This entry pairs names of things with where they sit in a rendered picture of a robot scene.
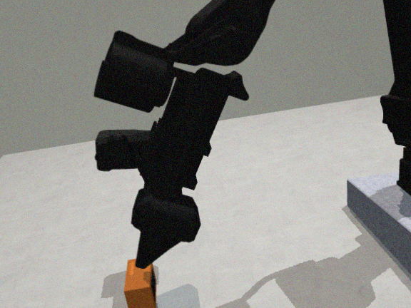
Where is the orange block with black square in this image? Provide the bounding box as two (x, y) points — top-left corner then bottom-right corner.
(124, 259), (156, 308)

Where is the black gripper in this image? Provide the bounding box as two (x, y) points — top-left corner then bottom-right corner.
(131, 116), (212, 269)

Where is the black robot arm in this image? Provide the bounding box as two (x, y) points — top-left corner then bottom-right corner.
(94, 0), (411, 195)

